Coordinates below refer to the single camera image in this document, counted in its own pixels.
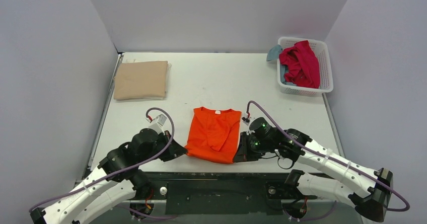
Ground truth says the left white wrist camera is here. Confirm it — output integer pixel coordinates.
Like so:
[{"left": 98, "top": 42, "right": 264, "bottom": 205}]
[{"left": 147, "top": 114, "right": 168, "bottom": 134}]

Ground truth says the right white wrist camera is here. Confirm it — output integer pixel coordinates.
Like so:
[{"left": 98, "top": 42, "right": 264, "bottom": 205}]
[{"left": 242, "top": 113, "right": 255, "bottom": 126}]

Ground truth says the folded beige t shirt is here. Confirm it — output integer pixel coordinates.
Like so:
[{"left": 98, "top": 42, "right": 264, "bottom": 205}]
[{"left": 113, "top": 61, "right": 170, "bottom": 101}]

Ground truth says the crimson red t shirt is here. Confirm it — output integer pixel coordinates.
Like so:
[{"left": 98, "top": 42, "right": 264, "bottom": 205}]
[{"left": 279, "top": 40, "right": 321, "bottom": 89}]

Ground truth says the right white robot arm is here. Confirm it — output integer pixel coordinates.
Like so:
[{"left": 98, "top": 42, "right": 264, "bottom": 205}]
[{"left": 235, "top": 117, "right": 393, "bottom": 222}]

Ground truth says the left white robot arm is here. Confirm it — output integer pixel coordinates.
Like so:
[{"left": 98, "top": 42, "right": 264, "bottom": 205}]
[{"left": 30, "top": 128, "right": 187, "bottom": 223}]

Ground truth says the white plastic laundry basket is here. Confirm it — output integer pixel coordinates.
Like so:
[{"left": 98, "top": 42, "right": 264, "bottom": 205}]
[{"left": 276, "top": 39, "right": 333, "bottom": 97}]

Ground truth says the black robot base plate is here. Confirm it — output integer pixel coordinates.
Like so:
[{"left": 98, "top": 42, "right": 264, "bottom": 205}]
[{"left": 116, "top": 171, "right": 334, "bottom": 216}]

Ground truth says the teal blue t shirt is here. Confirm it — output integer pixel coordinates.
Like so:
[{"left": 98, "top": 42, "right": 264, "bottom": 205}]
[{"left": 266, "top": 44, "right": 283, "bottom": 62}]

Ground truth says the orange t shirt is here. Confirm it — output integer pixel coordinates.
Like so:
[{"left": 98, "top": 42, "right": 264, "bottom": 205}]
[{"left": 185, "top": 107, "right": 242, "bottom": 164}]

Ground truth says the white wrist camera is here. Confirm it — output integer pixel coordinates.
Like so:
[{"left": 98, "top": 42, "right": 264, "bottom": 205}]
[
  {"left": 242, "top": 113, "right": 255, "bottom": 126},
  {"left": 147, "top": 114, "right": 168, "bottom": 134}
]

